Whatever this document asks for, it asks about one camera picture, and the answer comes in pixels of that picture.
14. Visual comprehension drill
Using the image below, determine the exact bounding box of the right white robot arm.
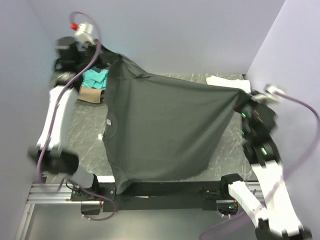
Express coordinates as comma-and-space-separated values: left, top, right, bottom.
219, 86, 312, 240

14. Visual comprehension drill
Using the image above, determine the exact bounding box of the aluminium rail frame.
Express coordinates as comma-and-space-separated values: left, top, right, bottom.
16, 180, 265, 240

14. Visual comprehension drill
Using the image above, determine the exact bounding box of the dark grey t shirt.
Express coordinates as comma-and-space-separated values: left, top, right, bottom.
100, 47, 246, 194

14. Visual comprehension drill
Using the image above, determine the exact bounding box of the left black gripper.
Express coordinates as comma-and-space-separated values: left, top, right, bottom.
76, 39, 122, 73

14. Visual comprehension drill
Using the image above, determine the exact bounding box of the folded white t shirt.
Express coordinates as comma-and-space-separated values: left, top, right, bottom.
206, 75, 251, 93

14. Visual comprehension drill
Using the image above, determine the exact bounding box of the teal t shirt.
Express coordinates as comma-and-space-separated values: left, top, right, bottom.
81, 67, 109, 90

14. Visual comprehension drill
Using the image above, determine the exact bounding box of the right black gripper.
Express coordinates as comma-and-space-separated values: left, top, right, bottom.
230, 88, 268, 137

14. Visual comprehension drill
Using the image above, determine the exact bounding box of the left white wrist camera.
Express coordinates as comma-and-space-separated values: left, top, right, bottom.
69, 22, 96, 45

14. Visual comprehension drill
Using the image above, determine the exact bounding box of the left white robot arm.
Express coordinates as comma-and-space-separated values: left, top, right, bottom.
27, 36, 103, 201

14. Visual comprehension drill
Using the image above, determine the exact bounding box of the tan t shirt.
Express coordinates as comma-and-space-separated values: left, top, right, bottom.
78, 86, 105, 104

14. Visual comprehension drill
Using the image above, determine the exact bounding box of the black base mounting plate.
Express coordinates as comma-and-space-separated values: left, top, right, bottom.
70, 181, 234, 212

